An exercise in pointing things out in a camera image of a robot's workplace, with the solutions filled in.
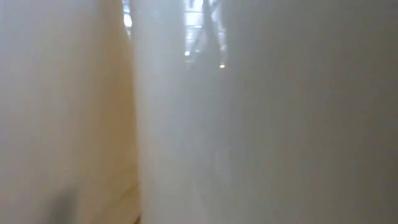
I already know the pale grey plastic bin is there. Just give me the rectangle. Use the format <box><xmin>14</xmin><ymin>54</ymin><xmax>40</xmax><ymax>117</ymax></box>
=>
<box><xmin>0</xmin><ymin>0</ymin><xmax>141</xmax><ymax>224</ymax></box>
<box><xmin>129</xmin><ymin>0</ymin><xmax>398</xmax><ymax>224</ymax></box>

